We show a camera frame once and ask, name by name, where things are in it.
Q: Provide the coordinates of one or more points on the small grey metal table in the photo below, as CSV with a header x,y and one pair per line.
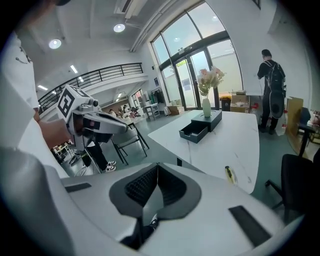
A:
x,y
152,108

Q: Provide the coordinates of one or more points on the large cardboard box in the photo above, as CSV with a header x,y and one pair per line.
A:
x,y
238,103

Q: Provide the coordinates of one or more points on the person's left forearm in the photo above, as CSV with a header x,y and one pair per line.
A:
x,y
55,132

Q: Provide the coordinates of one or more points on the glass entrance door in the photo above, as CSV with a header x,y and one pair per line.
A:
x,y
192,82

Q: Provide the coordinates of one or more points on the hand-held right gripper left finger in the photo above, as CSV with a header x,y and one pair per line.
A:
x,y
100,200

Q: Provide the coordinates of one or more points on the yellow-black pen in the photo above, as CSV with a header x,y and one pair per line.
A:
x,y
229,172

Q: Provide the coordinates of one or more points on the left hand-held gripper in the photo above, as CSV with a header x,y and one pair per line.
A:
x,y
67,102

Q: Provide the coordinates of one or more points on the dark green drawer box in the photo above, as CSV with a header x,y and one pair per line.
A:
x,y
215,120

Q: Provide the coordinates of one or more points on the blue chair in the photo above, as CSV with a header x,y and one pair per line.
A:
x,y
305,116

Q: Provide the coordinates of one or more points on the person's white shirt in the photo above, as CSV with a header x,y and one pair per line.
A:
x,y
15,87

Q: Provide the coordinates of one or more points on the round ceiling light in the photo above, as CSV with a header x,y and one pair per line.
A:
x,y
55,43
119,28

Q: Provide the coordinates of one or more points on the wooden board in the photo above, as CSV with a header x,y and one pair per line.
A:
x,y
295,115

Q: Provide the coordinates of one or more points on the grey shell chair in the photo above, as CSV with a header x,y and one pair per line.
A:
x,y
127,137

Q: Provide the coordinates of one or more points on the pale green vase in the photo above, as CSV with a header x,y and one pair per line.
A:
x,y
206,108

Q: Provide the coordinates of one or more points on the black mezzanine railing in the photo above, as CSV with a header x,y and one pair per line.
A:
x,y
100,75

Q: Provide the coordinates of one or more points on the black bin yellow lid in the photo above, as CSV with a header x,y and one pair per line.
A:
x,y
225,102

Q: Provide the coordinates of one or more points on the low cardboard box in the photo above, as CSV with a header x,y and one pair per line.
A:
x,y
175,110

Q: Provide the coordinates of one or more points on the pink artificial flowers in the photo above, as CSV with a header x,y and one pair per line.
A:
x,y
210,80

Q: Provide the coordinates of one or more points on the black mesh office chair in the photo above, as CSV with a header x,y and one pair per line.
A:
x,y
300,180

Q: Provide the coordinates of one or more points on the white marble table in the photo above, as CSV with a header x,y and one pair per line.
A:
x,y
225,142

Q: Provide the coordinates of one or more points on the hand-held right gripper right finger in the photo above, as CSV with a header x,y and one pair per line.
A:
x,y
212,212

